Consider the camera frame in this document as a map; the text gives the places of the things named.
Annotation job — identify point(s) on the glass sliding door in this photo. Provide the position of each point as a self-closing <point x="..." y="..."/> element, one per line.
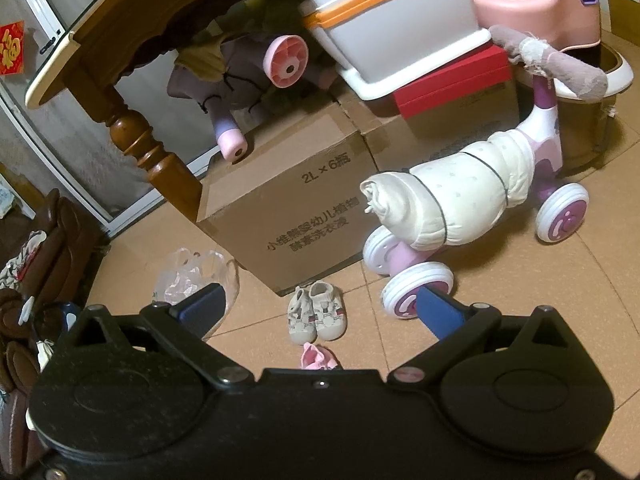
<point x="50" y="110"/>

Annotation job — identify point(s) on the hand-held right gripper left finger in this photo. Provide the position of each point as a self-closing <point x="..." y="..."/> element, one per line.
<point x="202" y="305"/>

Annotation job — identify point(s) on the patterned cloth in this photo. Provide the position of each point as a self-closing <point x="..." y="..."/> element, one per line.
<point x="25" y="255"/>

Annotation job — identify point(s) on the purple pink toy tube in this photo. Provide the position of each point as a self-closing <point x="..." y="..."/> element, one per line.
<point x="230" y="142"/>

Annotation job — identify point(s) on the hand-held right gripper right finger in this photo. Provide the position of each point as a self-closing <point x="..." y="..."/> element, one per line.
<point x="440" y="310"/>

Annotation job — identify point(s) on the pink patterned sock shoe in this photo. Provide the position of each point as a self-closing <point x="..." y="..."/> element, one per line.
<point x="316" y="357"/>

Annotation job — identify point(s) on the clear plastic bag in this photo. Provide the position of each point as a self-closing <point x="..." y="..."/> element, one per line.
<point x="185" y="270"/>

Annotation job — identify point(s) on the cream padded cloth cover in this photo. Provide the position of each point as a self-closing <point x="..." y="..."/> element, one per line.
<point x="450" y="195"/>

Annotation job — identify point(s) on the white orange plastic storage bin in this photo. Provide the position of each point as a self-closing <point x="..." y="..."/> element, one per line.
<point x="390" y="10"/>

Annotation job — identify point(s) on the beige patterned sock shoe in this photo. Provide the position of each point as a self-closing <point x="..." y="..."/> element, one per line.
<point x="301" y="317"/>
<point x="330" y="312"/>

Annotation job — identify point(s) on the large printed cardboard box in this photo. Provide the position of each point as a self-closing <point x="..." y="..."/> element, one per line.
<point x="280" y="200"/>

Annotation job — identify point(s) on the olive green cloth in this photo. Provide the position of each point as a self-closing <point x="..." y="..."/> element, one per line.
<point x="200" y="55"/>

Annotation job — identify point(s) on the red flat box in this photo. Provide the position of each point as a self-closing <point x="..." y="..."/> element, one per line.
<point x="450" y="85"/>

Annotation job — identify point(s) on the brown wooden table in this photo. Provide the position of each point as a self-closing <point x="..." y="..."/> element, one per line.
<point x="135" y="135"/>

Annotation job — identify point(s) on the pink potty chair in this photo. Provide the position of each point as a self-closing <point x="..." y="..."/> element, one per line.
<point x="540" y="5"/>

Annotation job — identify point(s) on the pink white toddler balance bike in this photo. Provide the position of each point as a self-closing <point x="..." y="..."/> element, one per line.
<point x="562" y="215"/>

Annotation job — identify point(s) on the brown sofa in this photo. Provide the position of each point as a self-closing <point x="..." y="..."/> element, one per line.
<point x="60" y="240"/>

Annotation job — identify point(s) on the red paper door decoration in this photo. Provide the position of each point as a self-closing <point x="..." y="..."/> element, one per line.
<point x="11" y="47"/>

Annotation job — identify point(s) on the pink plastic toy wheel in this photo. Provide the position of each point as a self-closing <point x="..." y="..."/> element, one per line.
<point x="287" y="60"/>

